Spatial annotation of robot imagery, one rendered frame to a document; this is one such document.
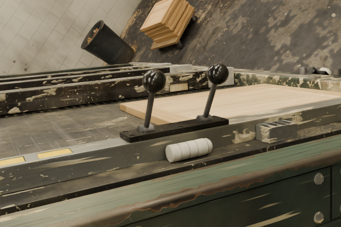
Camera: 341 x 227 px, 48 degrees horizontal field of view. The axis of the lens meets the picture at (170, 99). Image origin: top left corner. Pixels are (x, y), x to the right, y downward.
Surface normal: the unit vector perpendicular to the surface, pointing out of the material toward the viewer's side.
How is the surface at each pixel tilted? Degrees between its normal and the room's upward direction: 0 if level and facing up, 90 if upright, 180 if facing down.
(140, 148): 90
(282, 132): 89
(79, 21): 90
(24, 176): 90
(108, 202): 51
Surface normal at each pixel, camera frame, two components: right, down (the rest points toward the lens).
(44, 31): 0.54, -0.03
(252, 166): -0.06, -0.99
